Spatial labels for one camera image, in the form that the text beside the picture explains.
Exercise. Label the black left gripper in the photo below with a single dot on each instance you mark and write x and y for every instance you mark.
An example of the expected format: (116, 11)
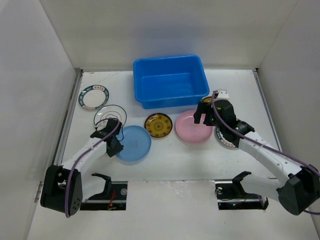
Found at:
(118, 149)

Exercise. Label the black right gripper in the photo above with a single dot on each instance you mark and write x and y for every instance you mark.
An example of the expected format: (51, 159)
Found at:
(204, 113)

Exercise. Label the pink plate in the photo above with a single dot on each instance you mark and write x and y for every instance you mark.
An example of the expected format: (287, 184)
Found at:
(190, 132)

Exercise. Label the light blue plate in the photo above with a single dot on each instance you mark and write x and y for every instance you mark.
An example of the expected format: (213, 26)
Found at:
(136, 142)

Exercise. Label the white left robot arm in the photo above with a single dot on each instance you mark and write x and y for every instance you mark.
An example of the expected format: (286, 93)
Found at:
(68, 186)

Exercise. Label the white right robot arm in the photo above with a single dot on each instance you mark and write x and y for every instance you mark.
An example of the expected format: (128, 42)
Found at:
(296, 185)

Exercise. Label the blue plastic bin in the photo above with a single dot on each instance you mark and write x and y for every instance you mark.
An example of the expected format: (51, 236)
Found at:
(172, 81)

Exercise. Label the yellow patterned plate right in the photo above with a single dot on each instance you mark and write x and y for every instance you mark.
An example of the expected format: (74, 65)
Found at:
(207, 99)

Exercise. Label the yellow patterned plate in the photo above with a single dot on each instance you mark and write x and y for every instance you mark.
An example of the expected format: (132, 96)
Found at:
(158, 125)
(207, 99)

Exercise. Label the green rim plate right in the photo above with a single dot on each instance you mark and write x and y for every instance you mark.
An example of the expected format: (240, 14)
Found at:
(223, 141)

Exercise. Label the green rim plate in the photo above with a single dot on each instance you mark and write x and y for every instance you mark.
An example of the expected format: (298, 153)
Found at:
(93, 97)
(223, 141)

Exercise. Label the green rim plate left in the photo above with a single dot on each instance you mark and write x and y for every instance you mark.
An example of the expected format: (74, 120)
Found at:
(93, 97)

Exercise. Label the yellow patterned plate centre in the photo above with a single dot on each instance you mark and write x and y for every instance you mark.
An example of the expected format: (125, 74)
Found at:
(158, 125)

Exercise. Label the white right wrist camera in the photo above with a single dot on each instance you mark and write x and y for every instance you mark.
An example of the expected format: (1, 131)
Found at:
(221, 94)

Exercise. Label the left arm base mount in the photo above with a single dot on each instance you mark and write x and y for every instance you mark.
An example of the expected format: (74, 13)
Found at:
(101, 193)

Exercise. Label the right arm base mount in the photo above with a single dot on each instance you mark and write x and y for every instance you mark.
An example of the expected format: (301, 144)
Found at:
(231, 195)

